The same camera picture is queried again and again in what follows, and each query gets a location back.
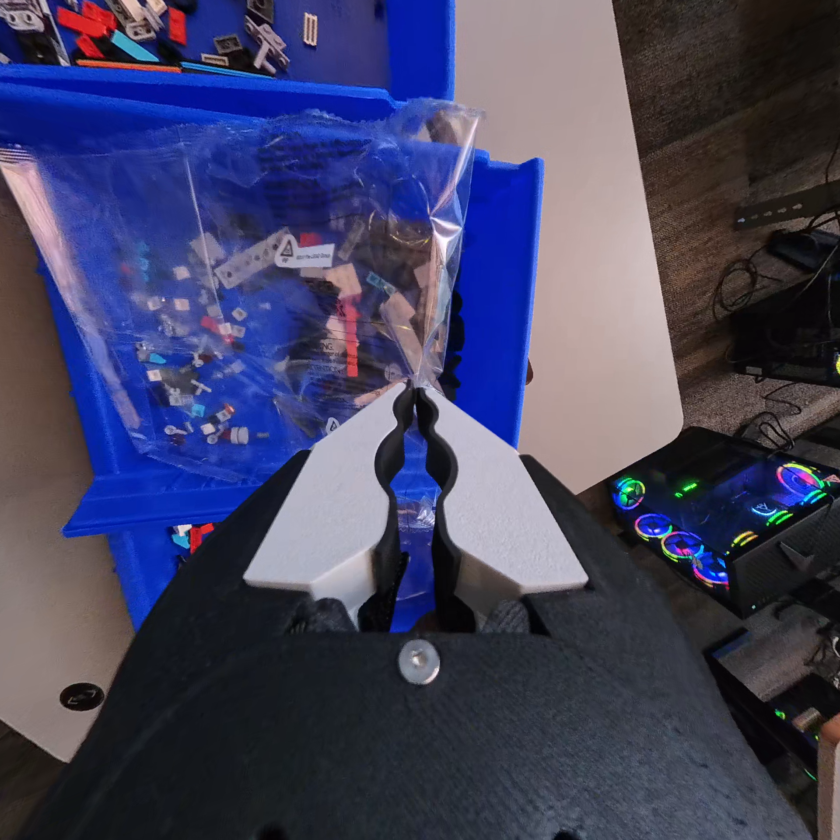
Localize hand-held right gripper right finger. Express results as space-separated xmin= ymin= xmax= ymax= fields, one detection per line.
xmin=416 ymin=387 xmax=589 ymax=635

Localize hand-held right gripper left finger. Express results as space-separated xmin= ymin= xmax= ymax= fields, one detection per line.
xmin=243 ymin=386 xmax=421 ymax=634

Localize clear plastic parts bag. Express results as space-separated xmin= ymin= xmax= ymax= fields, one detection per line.
xmin=0 ymin=97 xmax=488 ymax=608

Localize grey desk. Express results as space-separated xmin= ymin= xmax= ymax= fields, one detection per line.
xmin=0 ymin=0 xmax=685 ymax=765

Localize pile of small mixed bricks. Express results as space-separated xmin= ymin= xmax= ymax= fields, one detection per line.
xmin=121 ymin=223 xmax=270 ymax=448

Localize glass RGB computer tower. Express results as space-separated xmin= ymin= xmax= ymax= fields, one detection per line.
xmin=607 ymin=427 xmax=840 ymax=618

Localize black perforated bar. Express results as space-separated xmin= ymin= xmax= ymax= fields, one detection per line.
xmin=734 ymin=180 xmax=840 ymax=232

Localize grey table with wooden edge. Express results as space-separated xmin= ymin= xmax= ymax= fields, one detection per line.
xmin=815 ymin=712 xmax=840 ymax=840

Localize pile of grey black bricks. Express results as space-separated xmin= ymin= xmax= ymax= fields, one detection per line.
xmin=0 ymin=0 xmax=322 ymax=78

